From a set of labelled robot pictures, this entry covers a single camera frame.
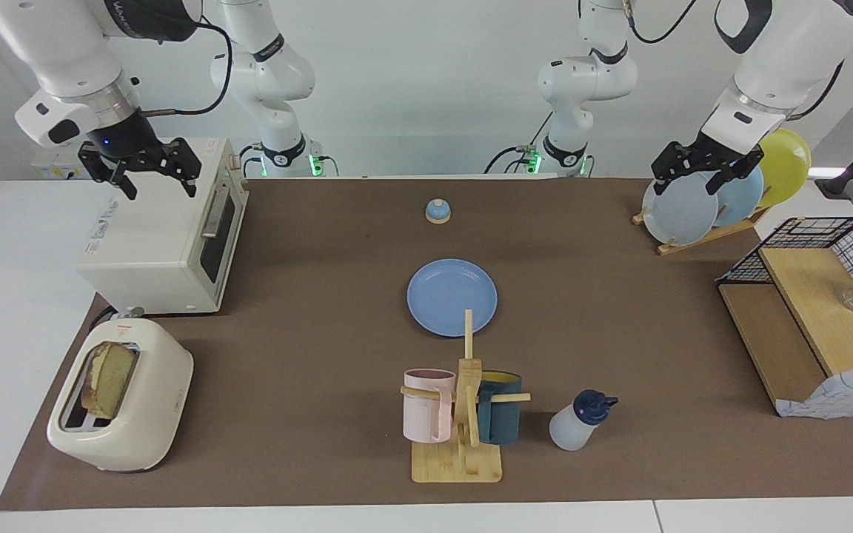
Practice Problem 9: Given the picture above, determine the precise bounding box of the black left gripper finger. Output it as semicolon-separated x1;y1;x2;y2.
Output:
704;148;766;197
651;141;703;197

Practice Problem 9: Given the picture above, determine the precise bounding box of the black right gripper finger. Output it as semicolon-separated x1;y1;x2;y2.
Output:
147;137;203;198
77;142;138;201

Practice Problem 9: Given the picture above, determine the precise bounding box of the toasted bread slice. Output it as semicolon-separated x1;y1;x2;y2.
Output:
80;341;138;420

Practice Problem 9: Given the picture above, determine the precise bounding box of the white seasoning bottle blue cap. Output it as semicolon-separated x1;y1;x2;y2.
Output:
549;389;619;452

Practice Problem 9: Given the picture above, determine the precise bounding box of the light blue round plate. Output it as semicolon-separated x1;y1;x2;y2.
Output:
712;167;765;227

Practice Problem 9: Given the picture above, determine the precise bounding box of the yellow round plate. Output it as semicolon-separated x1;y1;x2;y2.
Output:
756;128;812;208

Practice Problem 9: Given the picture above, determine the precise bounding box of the grey round plate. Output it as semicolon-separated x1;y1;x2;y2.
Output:
642;175;720;247

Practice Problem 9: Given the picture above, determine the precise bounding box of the wooden plate rack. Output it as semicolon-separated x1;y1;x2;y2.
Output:
632;207;772;257

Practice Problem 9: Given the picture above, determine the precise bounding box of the white power box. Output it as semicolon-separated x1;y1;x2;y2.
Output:
30;157;94;181

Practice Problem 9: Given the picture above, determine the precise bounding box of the white toaster oven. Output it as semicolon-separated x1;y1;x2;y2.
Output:
75;137;250;315

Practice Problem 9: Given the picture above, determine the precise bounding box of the cream two-slot toaster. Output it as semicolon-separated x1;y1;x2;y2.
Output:
47;317;195;473

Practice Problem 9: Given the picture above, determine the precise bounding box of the brown table mat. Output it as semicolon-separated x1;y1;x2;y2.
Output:
0;176;853;512

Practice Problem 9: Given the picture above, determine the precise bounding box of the dark teal mug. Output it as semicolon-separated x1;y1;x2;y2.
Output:
477;370;523;446

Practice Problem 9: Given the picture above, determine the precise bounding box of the pink mug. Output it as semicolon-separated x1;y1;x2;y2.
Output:
403;368;457;444

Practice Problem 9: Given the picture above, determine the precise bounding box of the wooden mug tree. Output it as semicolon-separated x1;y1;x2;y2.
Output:
400;309;532;484

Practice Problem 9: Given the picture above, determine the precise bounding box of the black right arm base cable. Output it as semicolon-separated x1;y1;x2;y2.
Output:
238;143;264;178

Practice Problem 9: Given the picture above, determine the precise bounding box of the black arm base cable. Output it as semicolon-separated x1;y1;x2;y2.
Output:
484;111;555;176
238;143;264;178

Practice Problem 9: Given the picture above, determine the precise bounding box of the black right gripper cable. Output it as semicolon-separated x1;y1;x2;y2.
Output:
144;22;233;117

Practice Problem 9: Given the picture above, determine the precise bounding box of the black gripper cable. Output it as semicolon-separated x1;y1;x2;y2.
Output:
623;0;843;121
144;22;233;117

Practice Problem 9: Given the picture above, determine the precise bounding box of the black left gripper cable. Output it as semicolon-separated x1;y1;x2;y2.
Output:
623;0;843;121

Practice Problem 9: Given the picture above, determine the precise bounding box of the wooden shelf with wire basket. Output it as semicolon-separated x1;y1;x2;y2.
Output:
715;217;853;419

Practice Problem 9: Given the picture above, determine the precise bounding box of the black left arm base cable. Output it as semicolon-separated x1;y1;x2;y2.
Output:
484;111;555;176

